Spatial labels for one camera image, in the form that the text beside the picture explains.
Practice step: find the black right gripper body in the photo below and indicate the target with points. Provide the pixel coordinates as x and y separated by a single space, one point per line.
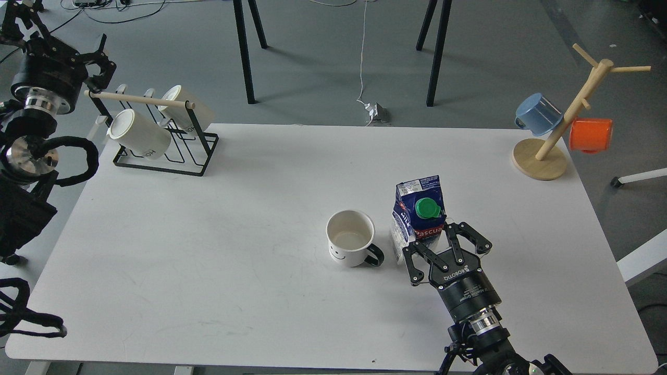
464 289

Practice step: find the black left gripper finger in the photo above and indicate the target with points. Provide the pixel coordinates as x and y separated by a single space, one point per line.
106 67
26 12

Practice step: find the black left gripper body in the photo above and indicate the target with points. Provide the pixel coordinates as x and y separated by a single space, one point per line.
49 65

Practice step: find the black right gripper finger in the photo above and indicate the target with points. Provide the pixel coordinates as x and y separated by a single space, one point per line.
421 262
455 230

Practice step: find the blue white milk carton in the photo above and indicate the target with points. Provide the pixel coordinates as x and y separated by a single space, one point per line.
418 214

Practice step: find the white smiley mug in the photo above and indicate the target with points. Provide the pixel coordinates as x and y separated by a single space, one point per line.
350 239

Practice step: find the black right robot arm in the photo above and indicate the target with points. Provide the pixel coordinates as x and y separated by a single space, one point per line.
477 333

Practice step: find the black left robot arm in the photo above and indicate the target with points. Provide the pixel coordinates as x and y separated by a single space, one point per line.
29 159

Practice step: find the white mug on rack front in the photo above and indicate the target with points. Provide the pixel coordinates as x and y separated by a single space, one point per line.
143 137

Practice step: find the wooden mug tree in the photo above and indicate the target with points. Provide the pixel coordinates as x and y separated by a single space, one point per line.
539 158

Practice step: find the blue mug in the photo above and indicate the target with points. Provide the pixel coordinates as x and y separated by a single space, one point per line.
538 115

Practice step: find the orange mug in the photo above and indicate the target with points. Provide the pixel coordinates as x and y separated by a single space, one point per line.
590 135

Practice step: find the black table legs right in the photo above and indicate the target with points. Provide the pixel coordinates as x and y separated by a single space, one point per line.
439 46

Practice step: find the black wire mug rack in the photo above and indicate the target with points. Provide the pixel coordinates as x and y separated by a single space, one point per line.
192 147

